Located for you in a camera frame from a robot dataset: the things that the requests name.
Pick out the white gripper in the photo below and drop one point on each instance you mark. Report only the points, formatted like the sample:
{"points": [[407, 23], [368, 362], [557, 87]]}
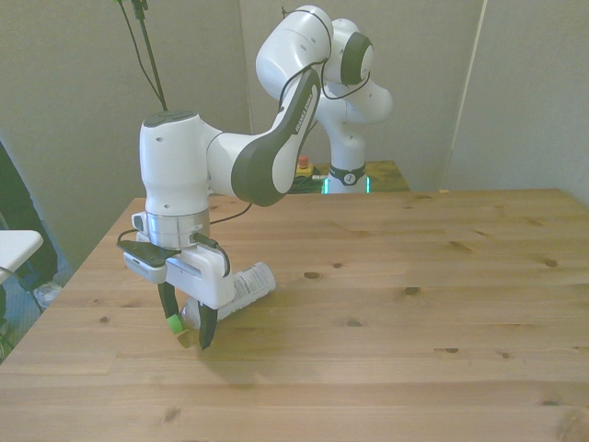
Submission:
{"points": [[202, 281]]}

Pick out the white bottle with green cap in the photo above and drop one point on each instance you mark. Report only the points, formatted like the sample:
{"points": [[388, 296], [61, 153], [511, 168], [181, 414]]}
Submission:
{"points": [[253, 281]]}

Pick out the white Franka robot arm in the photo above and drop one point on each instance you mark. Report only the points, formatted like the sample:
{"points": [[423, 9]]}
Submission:
{"points": [[175, 161]]}

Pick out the white sneaker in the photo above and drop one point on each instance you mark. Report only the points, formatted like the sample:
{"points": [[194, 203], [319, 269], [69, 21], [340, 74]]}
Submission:
{"points": [[46, 294]]}

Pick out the white folding table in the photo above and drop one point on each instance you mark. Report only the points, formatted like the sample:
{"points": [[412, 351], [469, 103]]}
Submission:
{"points": [[18, 248]]}

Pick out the yellow emergency stop button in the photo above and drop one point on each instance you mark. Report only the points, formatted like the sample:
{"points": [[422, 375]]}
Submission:
{"points": [[304, 169]]}

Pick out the dark trouser leg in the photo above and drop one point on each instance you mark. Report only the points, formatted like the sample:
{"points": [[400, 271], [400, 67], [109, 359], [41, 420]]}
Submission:
{"points": [[23, 198]]}

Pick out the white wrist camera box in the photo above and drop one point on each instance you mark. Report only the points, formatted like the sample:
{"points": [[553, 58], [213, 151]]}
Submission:
{"points": [[145, 267]]}

